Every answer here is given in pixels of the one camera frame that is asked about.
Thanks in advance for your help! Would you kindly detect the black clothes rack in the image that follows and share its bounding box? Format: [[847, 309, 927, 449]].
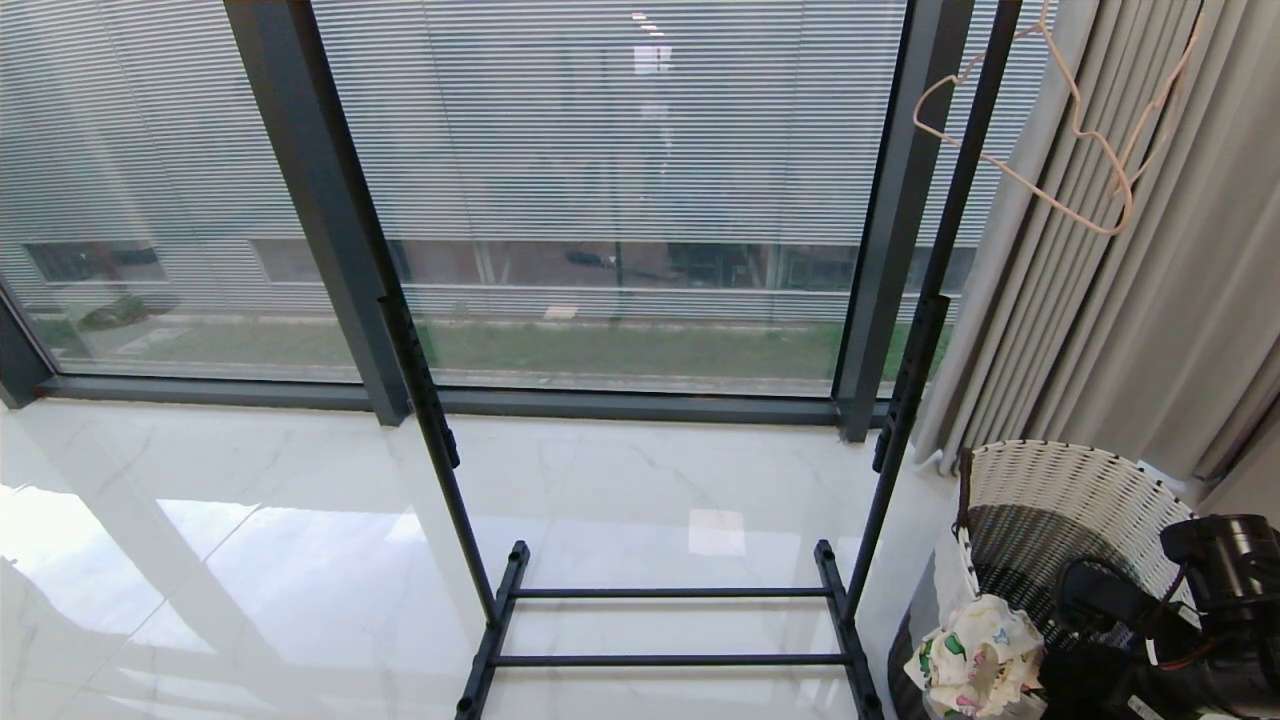
[[378, 0, 1023, 720]]

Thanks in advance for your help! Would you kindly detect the window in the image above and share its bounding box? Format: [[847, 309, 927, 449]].
[[0, 0, 1056, 443]]

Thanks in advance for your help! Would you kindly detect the white laundry basket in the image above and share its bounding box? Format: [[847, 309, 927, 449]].
[[888, 440, 1201, 720]]

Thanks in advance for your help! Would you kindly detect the beige curtain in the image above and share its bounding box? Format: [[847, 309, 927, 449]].
[[915, 0, 1280, 491]]

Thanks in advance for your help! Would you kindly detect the cream printed garment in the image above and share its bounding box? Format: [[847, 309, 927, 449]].
[[905, 593, 1048, 719]]

